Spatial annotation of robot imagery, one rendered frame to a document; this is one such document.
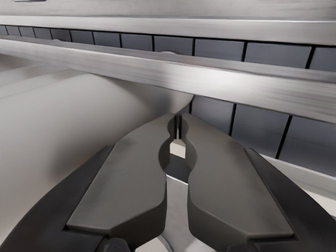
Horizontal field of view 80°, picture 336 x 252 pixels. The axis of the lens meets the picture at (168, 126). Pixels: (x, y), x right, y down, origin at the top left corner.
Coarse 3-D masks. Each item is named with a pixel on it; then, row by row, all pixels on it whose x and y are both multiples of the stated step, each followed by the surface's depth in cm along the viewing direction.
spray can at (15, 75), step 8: (40, 64) 18; (48, 64) 18; (0, 72) 16; (8, 72) 16; (16, 72) 16; (24, 72) 16; (32, 72) 17; (40, 72) 17; (48, 72) 17; (0, 80) 15; (8, 80) 15; (16, 80) 16
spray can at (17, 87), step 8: (56, 72) 14; (64, 72) 14; (72, 72) 15; (80, 72) 15; (24, 80) 13; (32, 80) 13; (40, 80) 13; (48, 80) 13; (56, 80) 13; (0, 88) 12; (8, 88) 12; (16, 88) 12; (24, 88) 12; (0, 96) 11
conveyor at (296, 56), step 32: (0, 32) 31; (32, 32) 27; (64, 32) 23; (96, 32) 20; (288, 64) 13; (320, 64) 12; (224, 128) 17; (256, 128) 16; (288, 128) 14; (320, 128) 13; (288, 160) 15; (320, 160) 14
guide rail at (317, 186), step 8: (176, 144) 16; (184, 144) 16; (176, 152) 16; (184, 152) 16; (272, 160) 14; (280, 168) 14; (288, 168) 14; (296, 168) 14; (288, 176) 13; (296, 176) 13; (304, 176) 13; (312, 176) 13; (320, 176) 13; (304, 184) 12; (312, 184) 12; (320, 184) 12; (328, 184) 12; (312, 192) 12; (320, 192) 12; (328, 192) 12; (320, 200) 12; (328, 200) 11; (328, 208) 12
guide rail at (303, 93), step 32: (64, 64) 12; (96, 64) 10; (128, 64) 9; (160, 64) 8; (192, 64) 7; (224, 64) 7; (256, 64) 7; (224, 96) 7; (256, 96) 7; (288, 96) 6; (320, 96) 6
